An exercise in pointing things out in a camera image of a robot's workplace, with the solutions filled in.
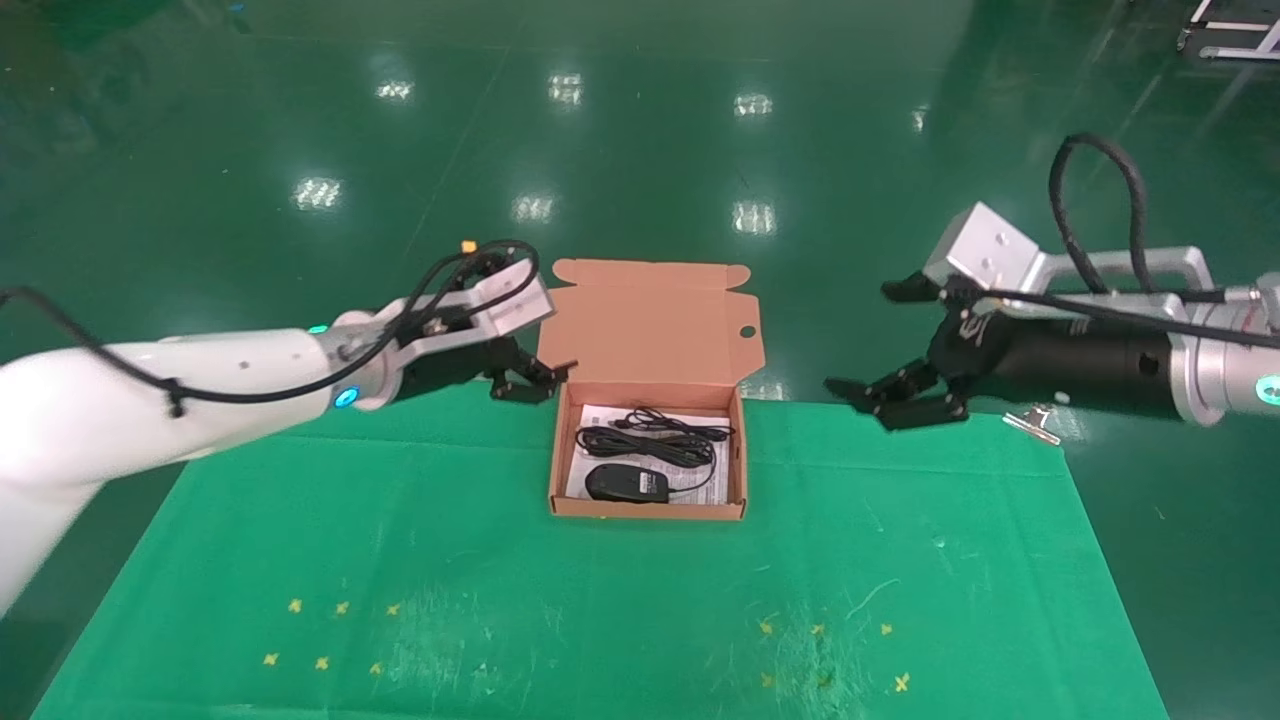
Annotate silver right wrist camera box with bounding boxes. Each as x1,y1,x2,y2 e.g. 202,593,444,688
922,201,1217,301

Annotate white printed instruction sheet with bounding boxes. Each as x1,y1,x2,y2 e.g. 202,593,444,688
565,404,736,504

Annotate green table mat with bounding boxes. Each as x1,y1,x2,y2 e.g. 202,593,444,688
30,380,1171,720

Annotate black wired computer mouse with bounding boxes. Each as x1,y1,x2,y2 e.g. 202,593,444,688
584,455,723,506

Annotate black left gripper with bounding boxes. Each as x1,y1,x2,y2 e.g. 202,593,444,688
398,333,580,405

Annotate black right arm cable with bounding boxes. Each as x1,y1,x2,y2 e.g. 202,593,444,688
965,132,1280,351

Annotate silver binder clip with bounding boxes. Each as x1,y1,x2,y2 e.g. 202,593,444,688
1002,402,1062,447

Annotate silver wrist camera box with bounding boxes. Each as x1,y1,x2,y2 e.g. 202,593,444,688
922,201,1217,301
400,258,557,346

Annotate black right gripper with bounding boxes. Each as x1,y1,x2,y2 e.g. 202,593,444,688
824,270,1179,433

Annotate white metal cart frame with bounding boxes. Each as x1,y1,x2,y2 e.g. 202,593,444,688
1174,0,1280,62

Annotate orange cardboard box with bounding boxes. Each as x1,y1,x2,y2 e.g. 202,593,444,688
537,259,766,522

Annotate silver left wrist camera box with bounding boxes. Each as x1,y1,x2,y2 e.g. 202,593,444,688
400,258,557,346

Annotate black data cable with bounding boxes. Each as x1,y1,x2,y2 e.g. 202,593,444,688
574,406,737,469

